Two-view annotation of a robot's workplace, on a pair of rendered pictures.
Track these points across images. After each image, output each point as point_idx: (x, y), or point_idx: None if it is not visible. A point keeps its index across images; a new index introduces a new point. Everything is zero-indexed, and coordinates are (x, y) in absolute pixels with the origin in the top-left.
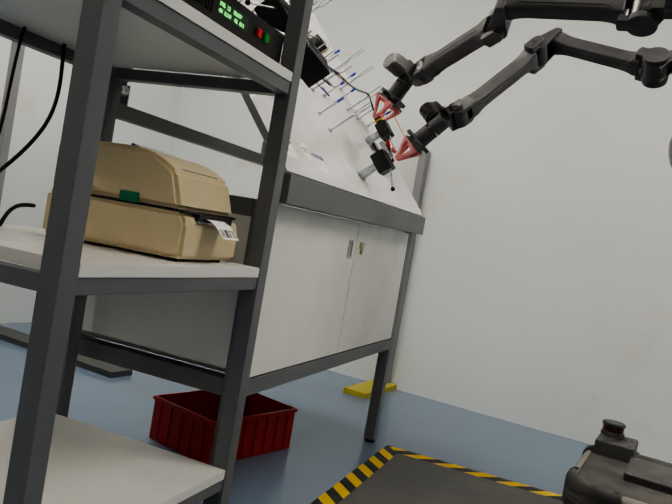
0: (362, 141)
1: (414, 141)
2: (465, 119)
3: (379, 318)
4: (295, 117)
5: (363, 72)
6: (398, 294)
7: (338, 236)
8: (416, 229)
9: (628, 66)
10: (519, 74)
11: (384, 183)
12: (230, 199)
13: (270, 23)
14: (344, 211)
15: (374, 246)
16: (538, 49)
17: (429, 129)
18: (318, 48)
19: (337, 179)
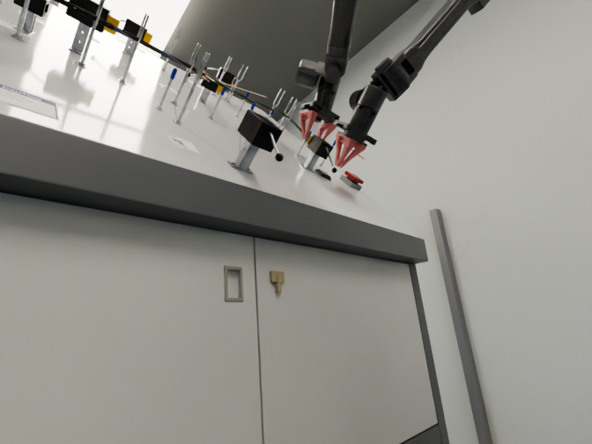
0: (291, 163)
1: (344, 127)
2: (403, 75)
3: (393, 398)
4: (11, 62)
5: (286, 108)
6: (425, 351)
7: (167, 256)
8: (410, 252)
9: None
10: (459, 6)
11: (324, 195)
12: None
13: None
14: (110, 184)
15: (323, 279)
16: None
17: (360, 107)
18: (99, 3)
19: (93, 132)
